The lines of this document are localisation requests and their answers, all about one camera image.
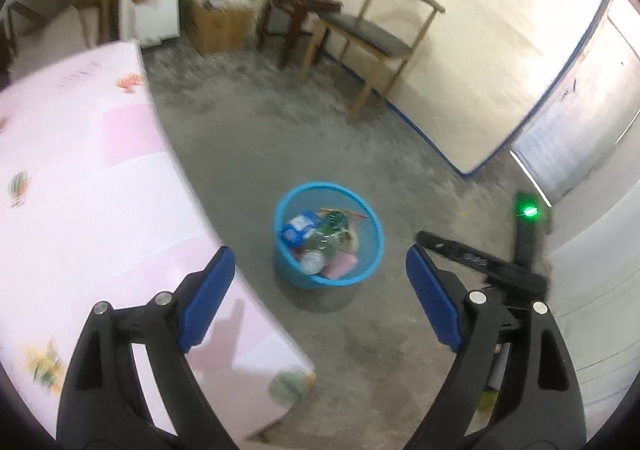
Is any white chest box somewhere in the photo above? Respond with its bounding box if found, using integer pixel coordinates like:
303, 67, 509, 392
132, 0, 182, 48

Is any small blue box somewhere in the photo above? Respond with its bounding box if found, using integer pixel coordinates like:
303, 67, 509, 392
280, 212, 321, 245

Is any cardboard box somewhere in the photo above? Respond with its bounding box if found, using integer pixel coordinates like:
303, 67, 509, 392
189, 0, 258, 55

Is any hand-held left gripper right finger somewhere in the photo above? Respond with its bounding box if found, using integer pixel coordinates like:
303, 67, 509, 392
402, 244, 587, 450

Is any blue mesh basket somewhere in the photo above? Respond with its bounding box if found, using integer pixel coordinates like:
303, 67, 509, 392
273, 183, 385, 291

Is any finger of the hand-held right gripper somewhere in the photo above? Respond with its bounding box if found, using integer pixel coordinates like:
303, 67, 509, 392
417, 230, 548, 298

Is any green plastic bottle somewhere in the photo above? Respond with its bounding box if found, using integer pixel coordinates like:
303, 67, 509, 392
300, 210, 353, 275

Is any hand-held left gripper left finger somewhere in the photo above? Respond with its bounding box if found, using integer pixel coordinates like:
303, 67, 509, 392
56, 245, 241, 450

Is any pink printed tablecloth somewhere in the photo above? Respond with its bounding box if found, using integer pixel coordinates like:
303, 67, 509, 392
0, 40, 317, 441

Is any wooden chair with dark seat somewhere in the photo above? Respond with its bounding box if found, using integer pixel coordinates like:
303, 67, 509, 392
302, 0, 446, 123

